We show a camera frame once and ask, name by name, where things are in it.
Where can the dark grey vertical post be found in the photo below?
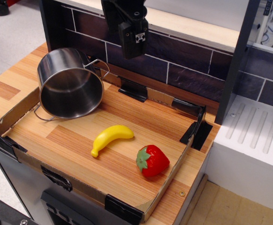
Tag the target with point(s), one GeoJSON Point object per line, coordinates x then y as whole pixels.
{"type": "Point", "coordinates": [228, 94]}

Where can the red toy strawberry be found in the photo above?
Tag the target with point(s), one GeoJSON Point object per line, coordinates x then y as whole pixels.
{"type": "Point", "coordinates": [151, 161]}

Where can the white dish drying rack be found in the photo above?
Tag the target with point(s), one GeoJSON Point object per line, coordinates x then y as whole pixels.
{"type": "Point", "coordinates": [248, 129]}

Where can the cardboard fence with black tape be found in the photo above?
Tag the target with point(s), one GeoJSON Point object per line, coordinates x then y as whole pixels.
{"type": "Point", "coordinates": [50, 165]}

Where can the yellow toy banana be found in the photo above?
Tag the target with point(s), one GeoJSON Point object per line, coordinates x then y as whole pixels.
{"type": "Point", "coordinates": [108, 135]}

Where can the shiny metal pot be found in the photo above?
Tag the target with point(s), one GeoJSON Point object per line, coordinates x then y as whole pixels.
{"type": "Point", "coordinates": [69, 86]}

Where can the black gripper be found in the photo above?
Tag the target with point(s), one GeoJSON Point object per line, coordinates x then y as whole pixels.
{"type": "Point", "coordinates": [128, 18]}

